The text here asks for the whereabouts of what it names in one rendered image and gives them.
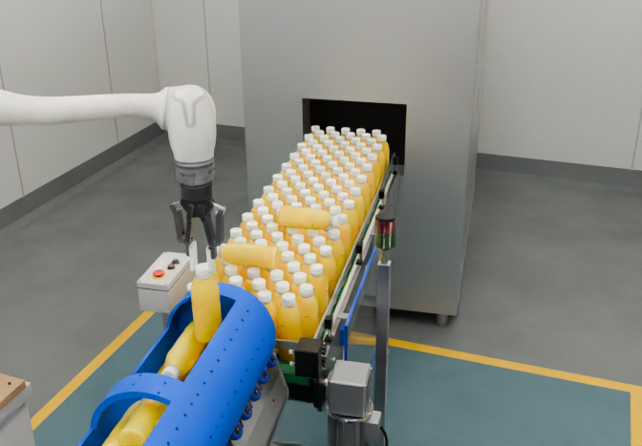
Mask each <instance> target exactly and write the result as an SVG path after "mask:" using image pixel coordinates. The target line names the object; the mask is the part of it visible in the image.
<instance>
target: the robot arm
mask: <svg viewBox="0 0 642 446"><path fill-rule="evenodd" d="M113 117H144V118H148V119H151V120H153V121H155V122H156V123H158V125H159V126H160V127H161V129H162V130H166V131H168V136H169V142H170V146H171V149H172V151H173V154H174V163H175V171H176V179H177V181H178V182H179V183H180V189H181V196H182V197H181V200H180V201H179V202H177V201H174V202H173V203H172V204H171V205H170V209H171V211H172V213H173V215H174V221H175V227H176V233H177V240H178V242H179V243H184V244H185V250H186V256H187V257H189V258H190V271H194V270H195V266H196V265H197V264H198V259H197V244H196V241H193V240H194V239H193V236H194V227H195V219H196V218H197V217H198V218H200V219H201V221H202V223H203V227H204V231H205V235H206V238H207V241H208V246H207V248H206V257H207V267H208V273H209V274H211V273H212V271H213V270H214V269H215V259H216V258H217V256H218V252H217V246H220V245H221V244H222V243H223V242H224V240H225V233H224V213H225V210H226V206H225V205H223V206H219V205H218V204H216V202H215V201H214V199H213V183H212V180H213V179H214V178H215V167H214V147H215V143H216V108H215V104H214V101H213V99H212V97H211V95H210V94H209V93H208V92H207V91H206V90H205V89H203V88H202V87H199V86H196V85H182V86H177V87H165V88H164V89H163V90H162V91H160V92H158V93H155V94H114V95H93V96H24V95H20V94H15V93H11V92H7V91H4V90H0V126H7V125H54V124H64V123H73V122H80V121H88V120H97V119H105V118H113ZM182 208H183V209H184V210H185V212H186V213H187V215H186V220H187V222H186V230H185V229H184V222H183V216H182ZM212 209H214V210H215V215H216V235H215V231H214V227H213V224H212V221H211V213H210V212H211V210H212ZM192 241H193V242H192Z"/></svg>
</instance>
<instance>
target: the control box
mask: <svg viewBox="0 0 642 446"><path fill-rule="evenodd" d="M165 259H167V260H166V261H165V262H163V261H164V260H165ZM173 259H178V260H179V261H180V262H179V263H177V264H173V263H172V260H173ZM161 262H163V264H162V263H161ZM170 264H173V265H174V266H175V267H174V268H173V269H168V268H167V266H168V265H170ZM159 265H160V266H159ZM158 269H160V270H163V271H164V274H163V275H162V276H160V277H156V276H154V275H153V272H154V271H155V270H158ZM194 278H195V271H190V258H189V257H187V256H186V254H182V253H174V252H163V253H162V254H161V255H160V256H159V258H158V259H157V260H156V261H155V262H154V263H153V264H152V265H151V266H150V267H149V269H148V270H147V271H146V272H145V273H144V274H143V275H142V276H141V277H140V278H139V280H138V281H137V286H138V293H139V308H140V310H146V311H154V312H161V313H168V314H170V313H171V311H172V310H173V308H174V307H175V306H176V304H177V303H178V302H179V301H180V299H181V298H182V297H183V295H184V294H185V293H186V292H187V285H188V284H189V283H192V282H193V280H194Z"/></svg>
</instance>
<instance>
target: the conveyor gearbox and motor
mask: <svg viewBox="0 0 642 446"><path fill-rule="evenodd" d="M372 369H373V368H371V365H370V364H365V363H358V362H351V361H344V360H336V362H335V365H334V366H333V370H332V371H330V373H329V376H328V378H326V381H325V392H326V398H327V400H328V403H327V411H328V413H329V415H330V416H331V446H368V442H373V443H378V440H379V436H380V432H381V431H382V433H383V434H384V437H385V446H388V437H387V434H386V432H385V430H384V429H383V428H382V427H381V412H378V411H373V408H374V405H373V402H372V400H371V399H370V397H371V396H372Z"/></svg>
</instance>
